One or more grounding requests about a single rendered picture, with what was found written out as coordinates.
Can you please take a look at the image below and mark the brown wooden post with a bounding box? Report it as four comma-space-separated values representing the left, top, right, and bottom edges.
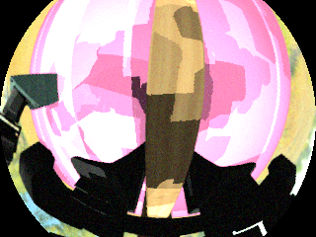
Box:
137, 191, 173, 237

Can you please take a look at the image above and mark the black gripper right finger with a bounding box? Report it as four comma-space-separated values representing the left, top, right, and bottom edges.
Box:
183, 151, 257, 214

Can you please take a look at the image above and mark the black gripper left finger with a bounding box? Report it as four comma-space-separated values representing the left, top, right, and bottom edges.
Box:
71, 141, 146, 213

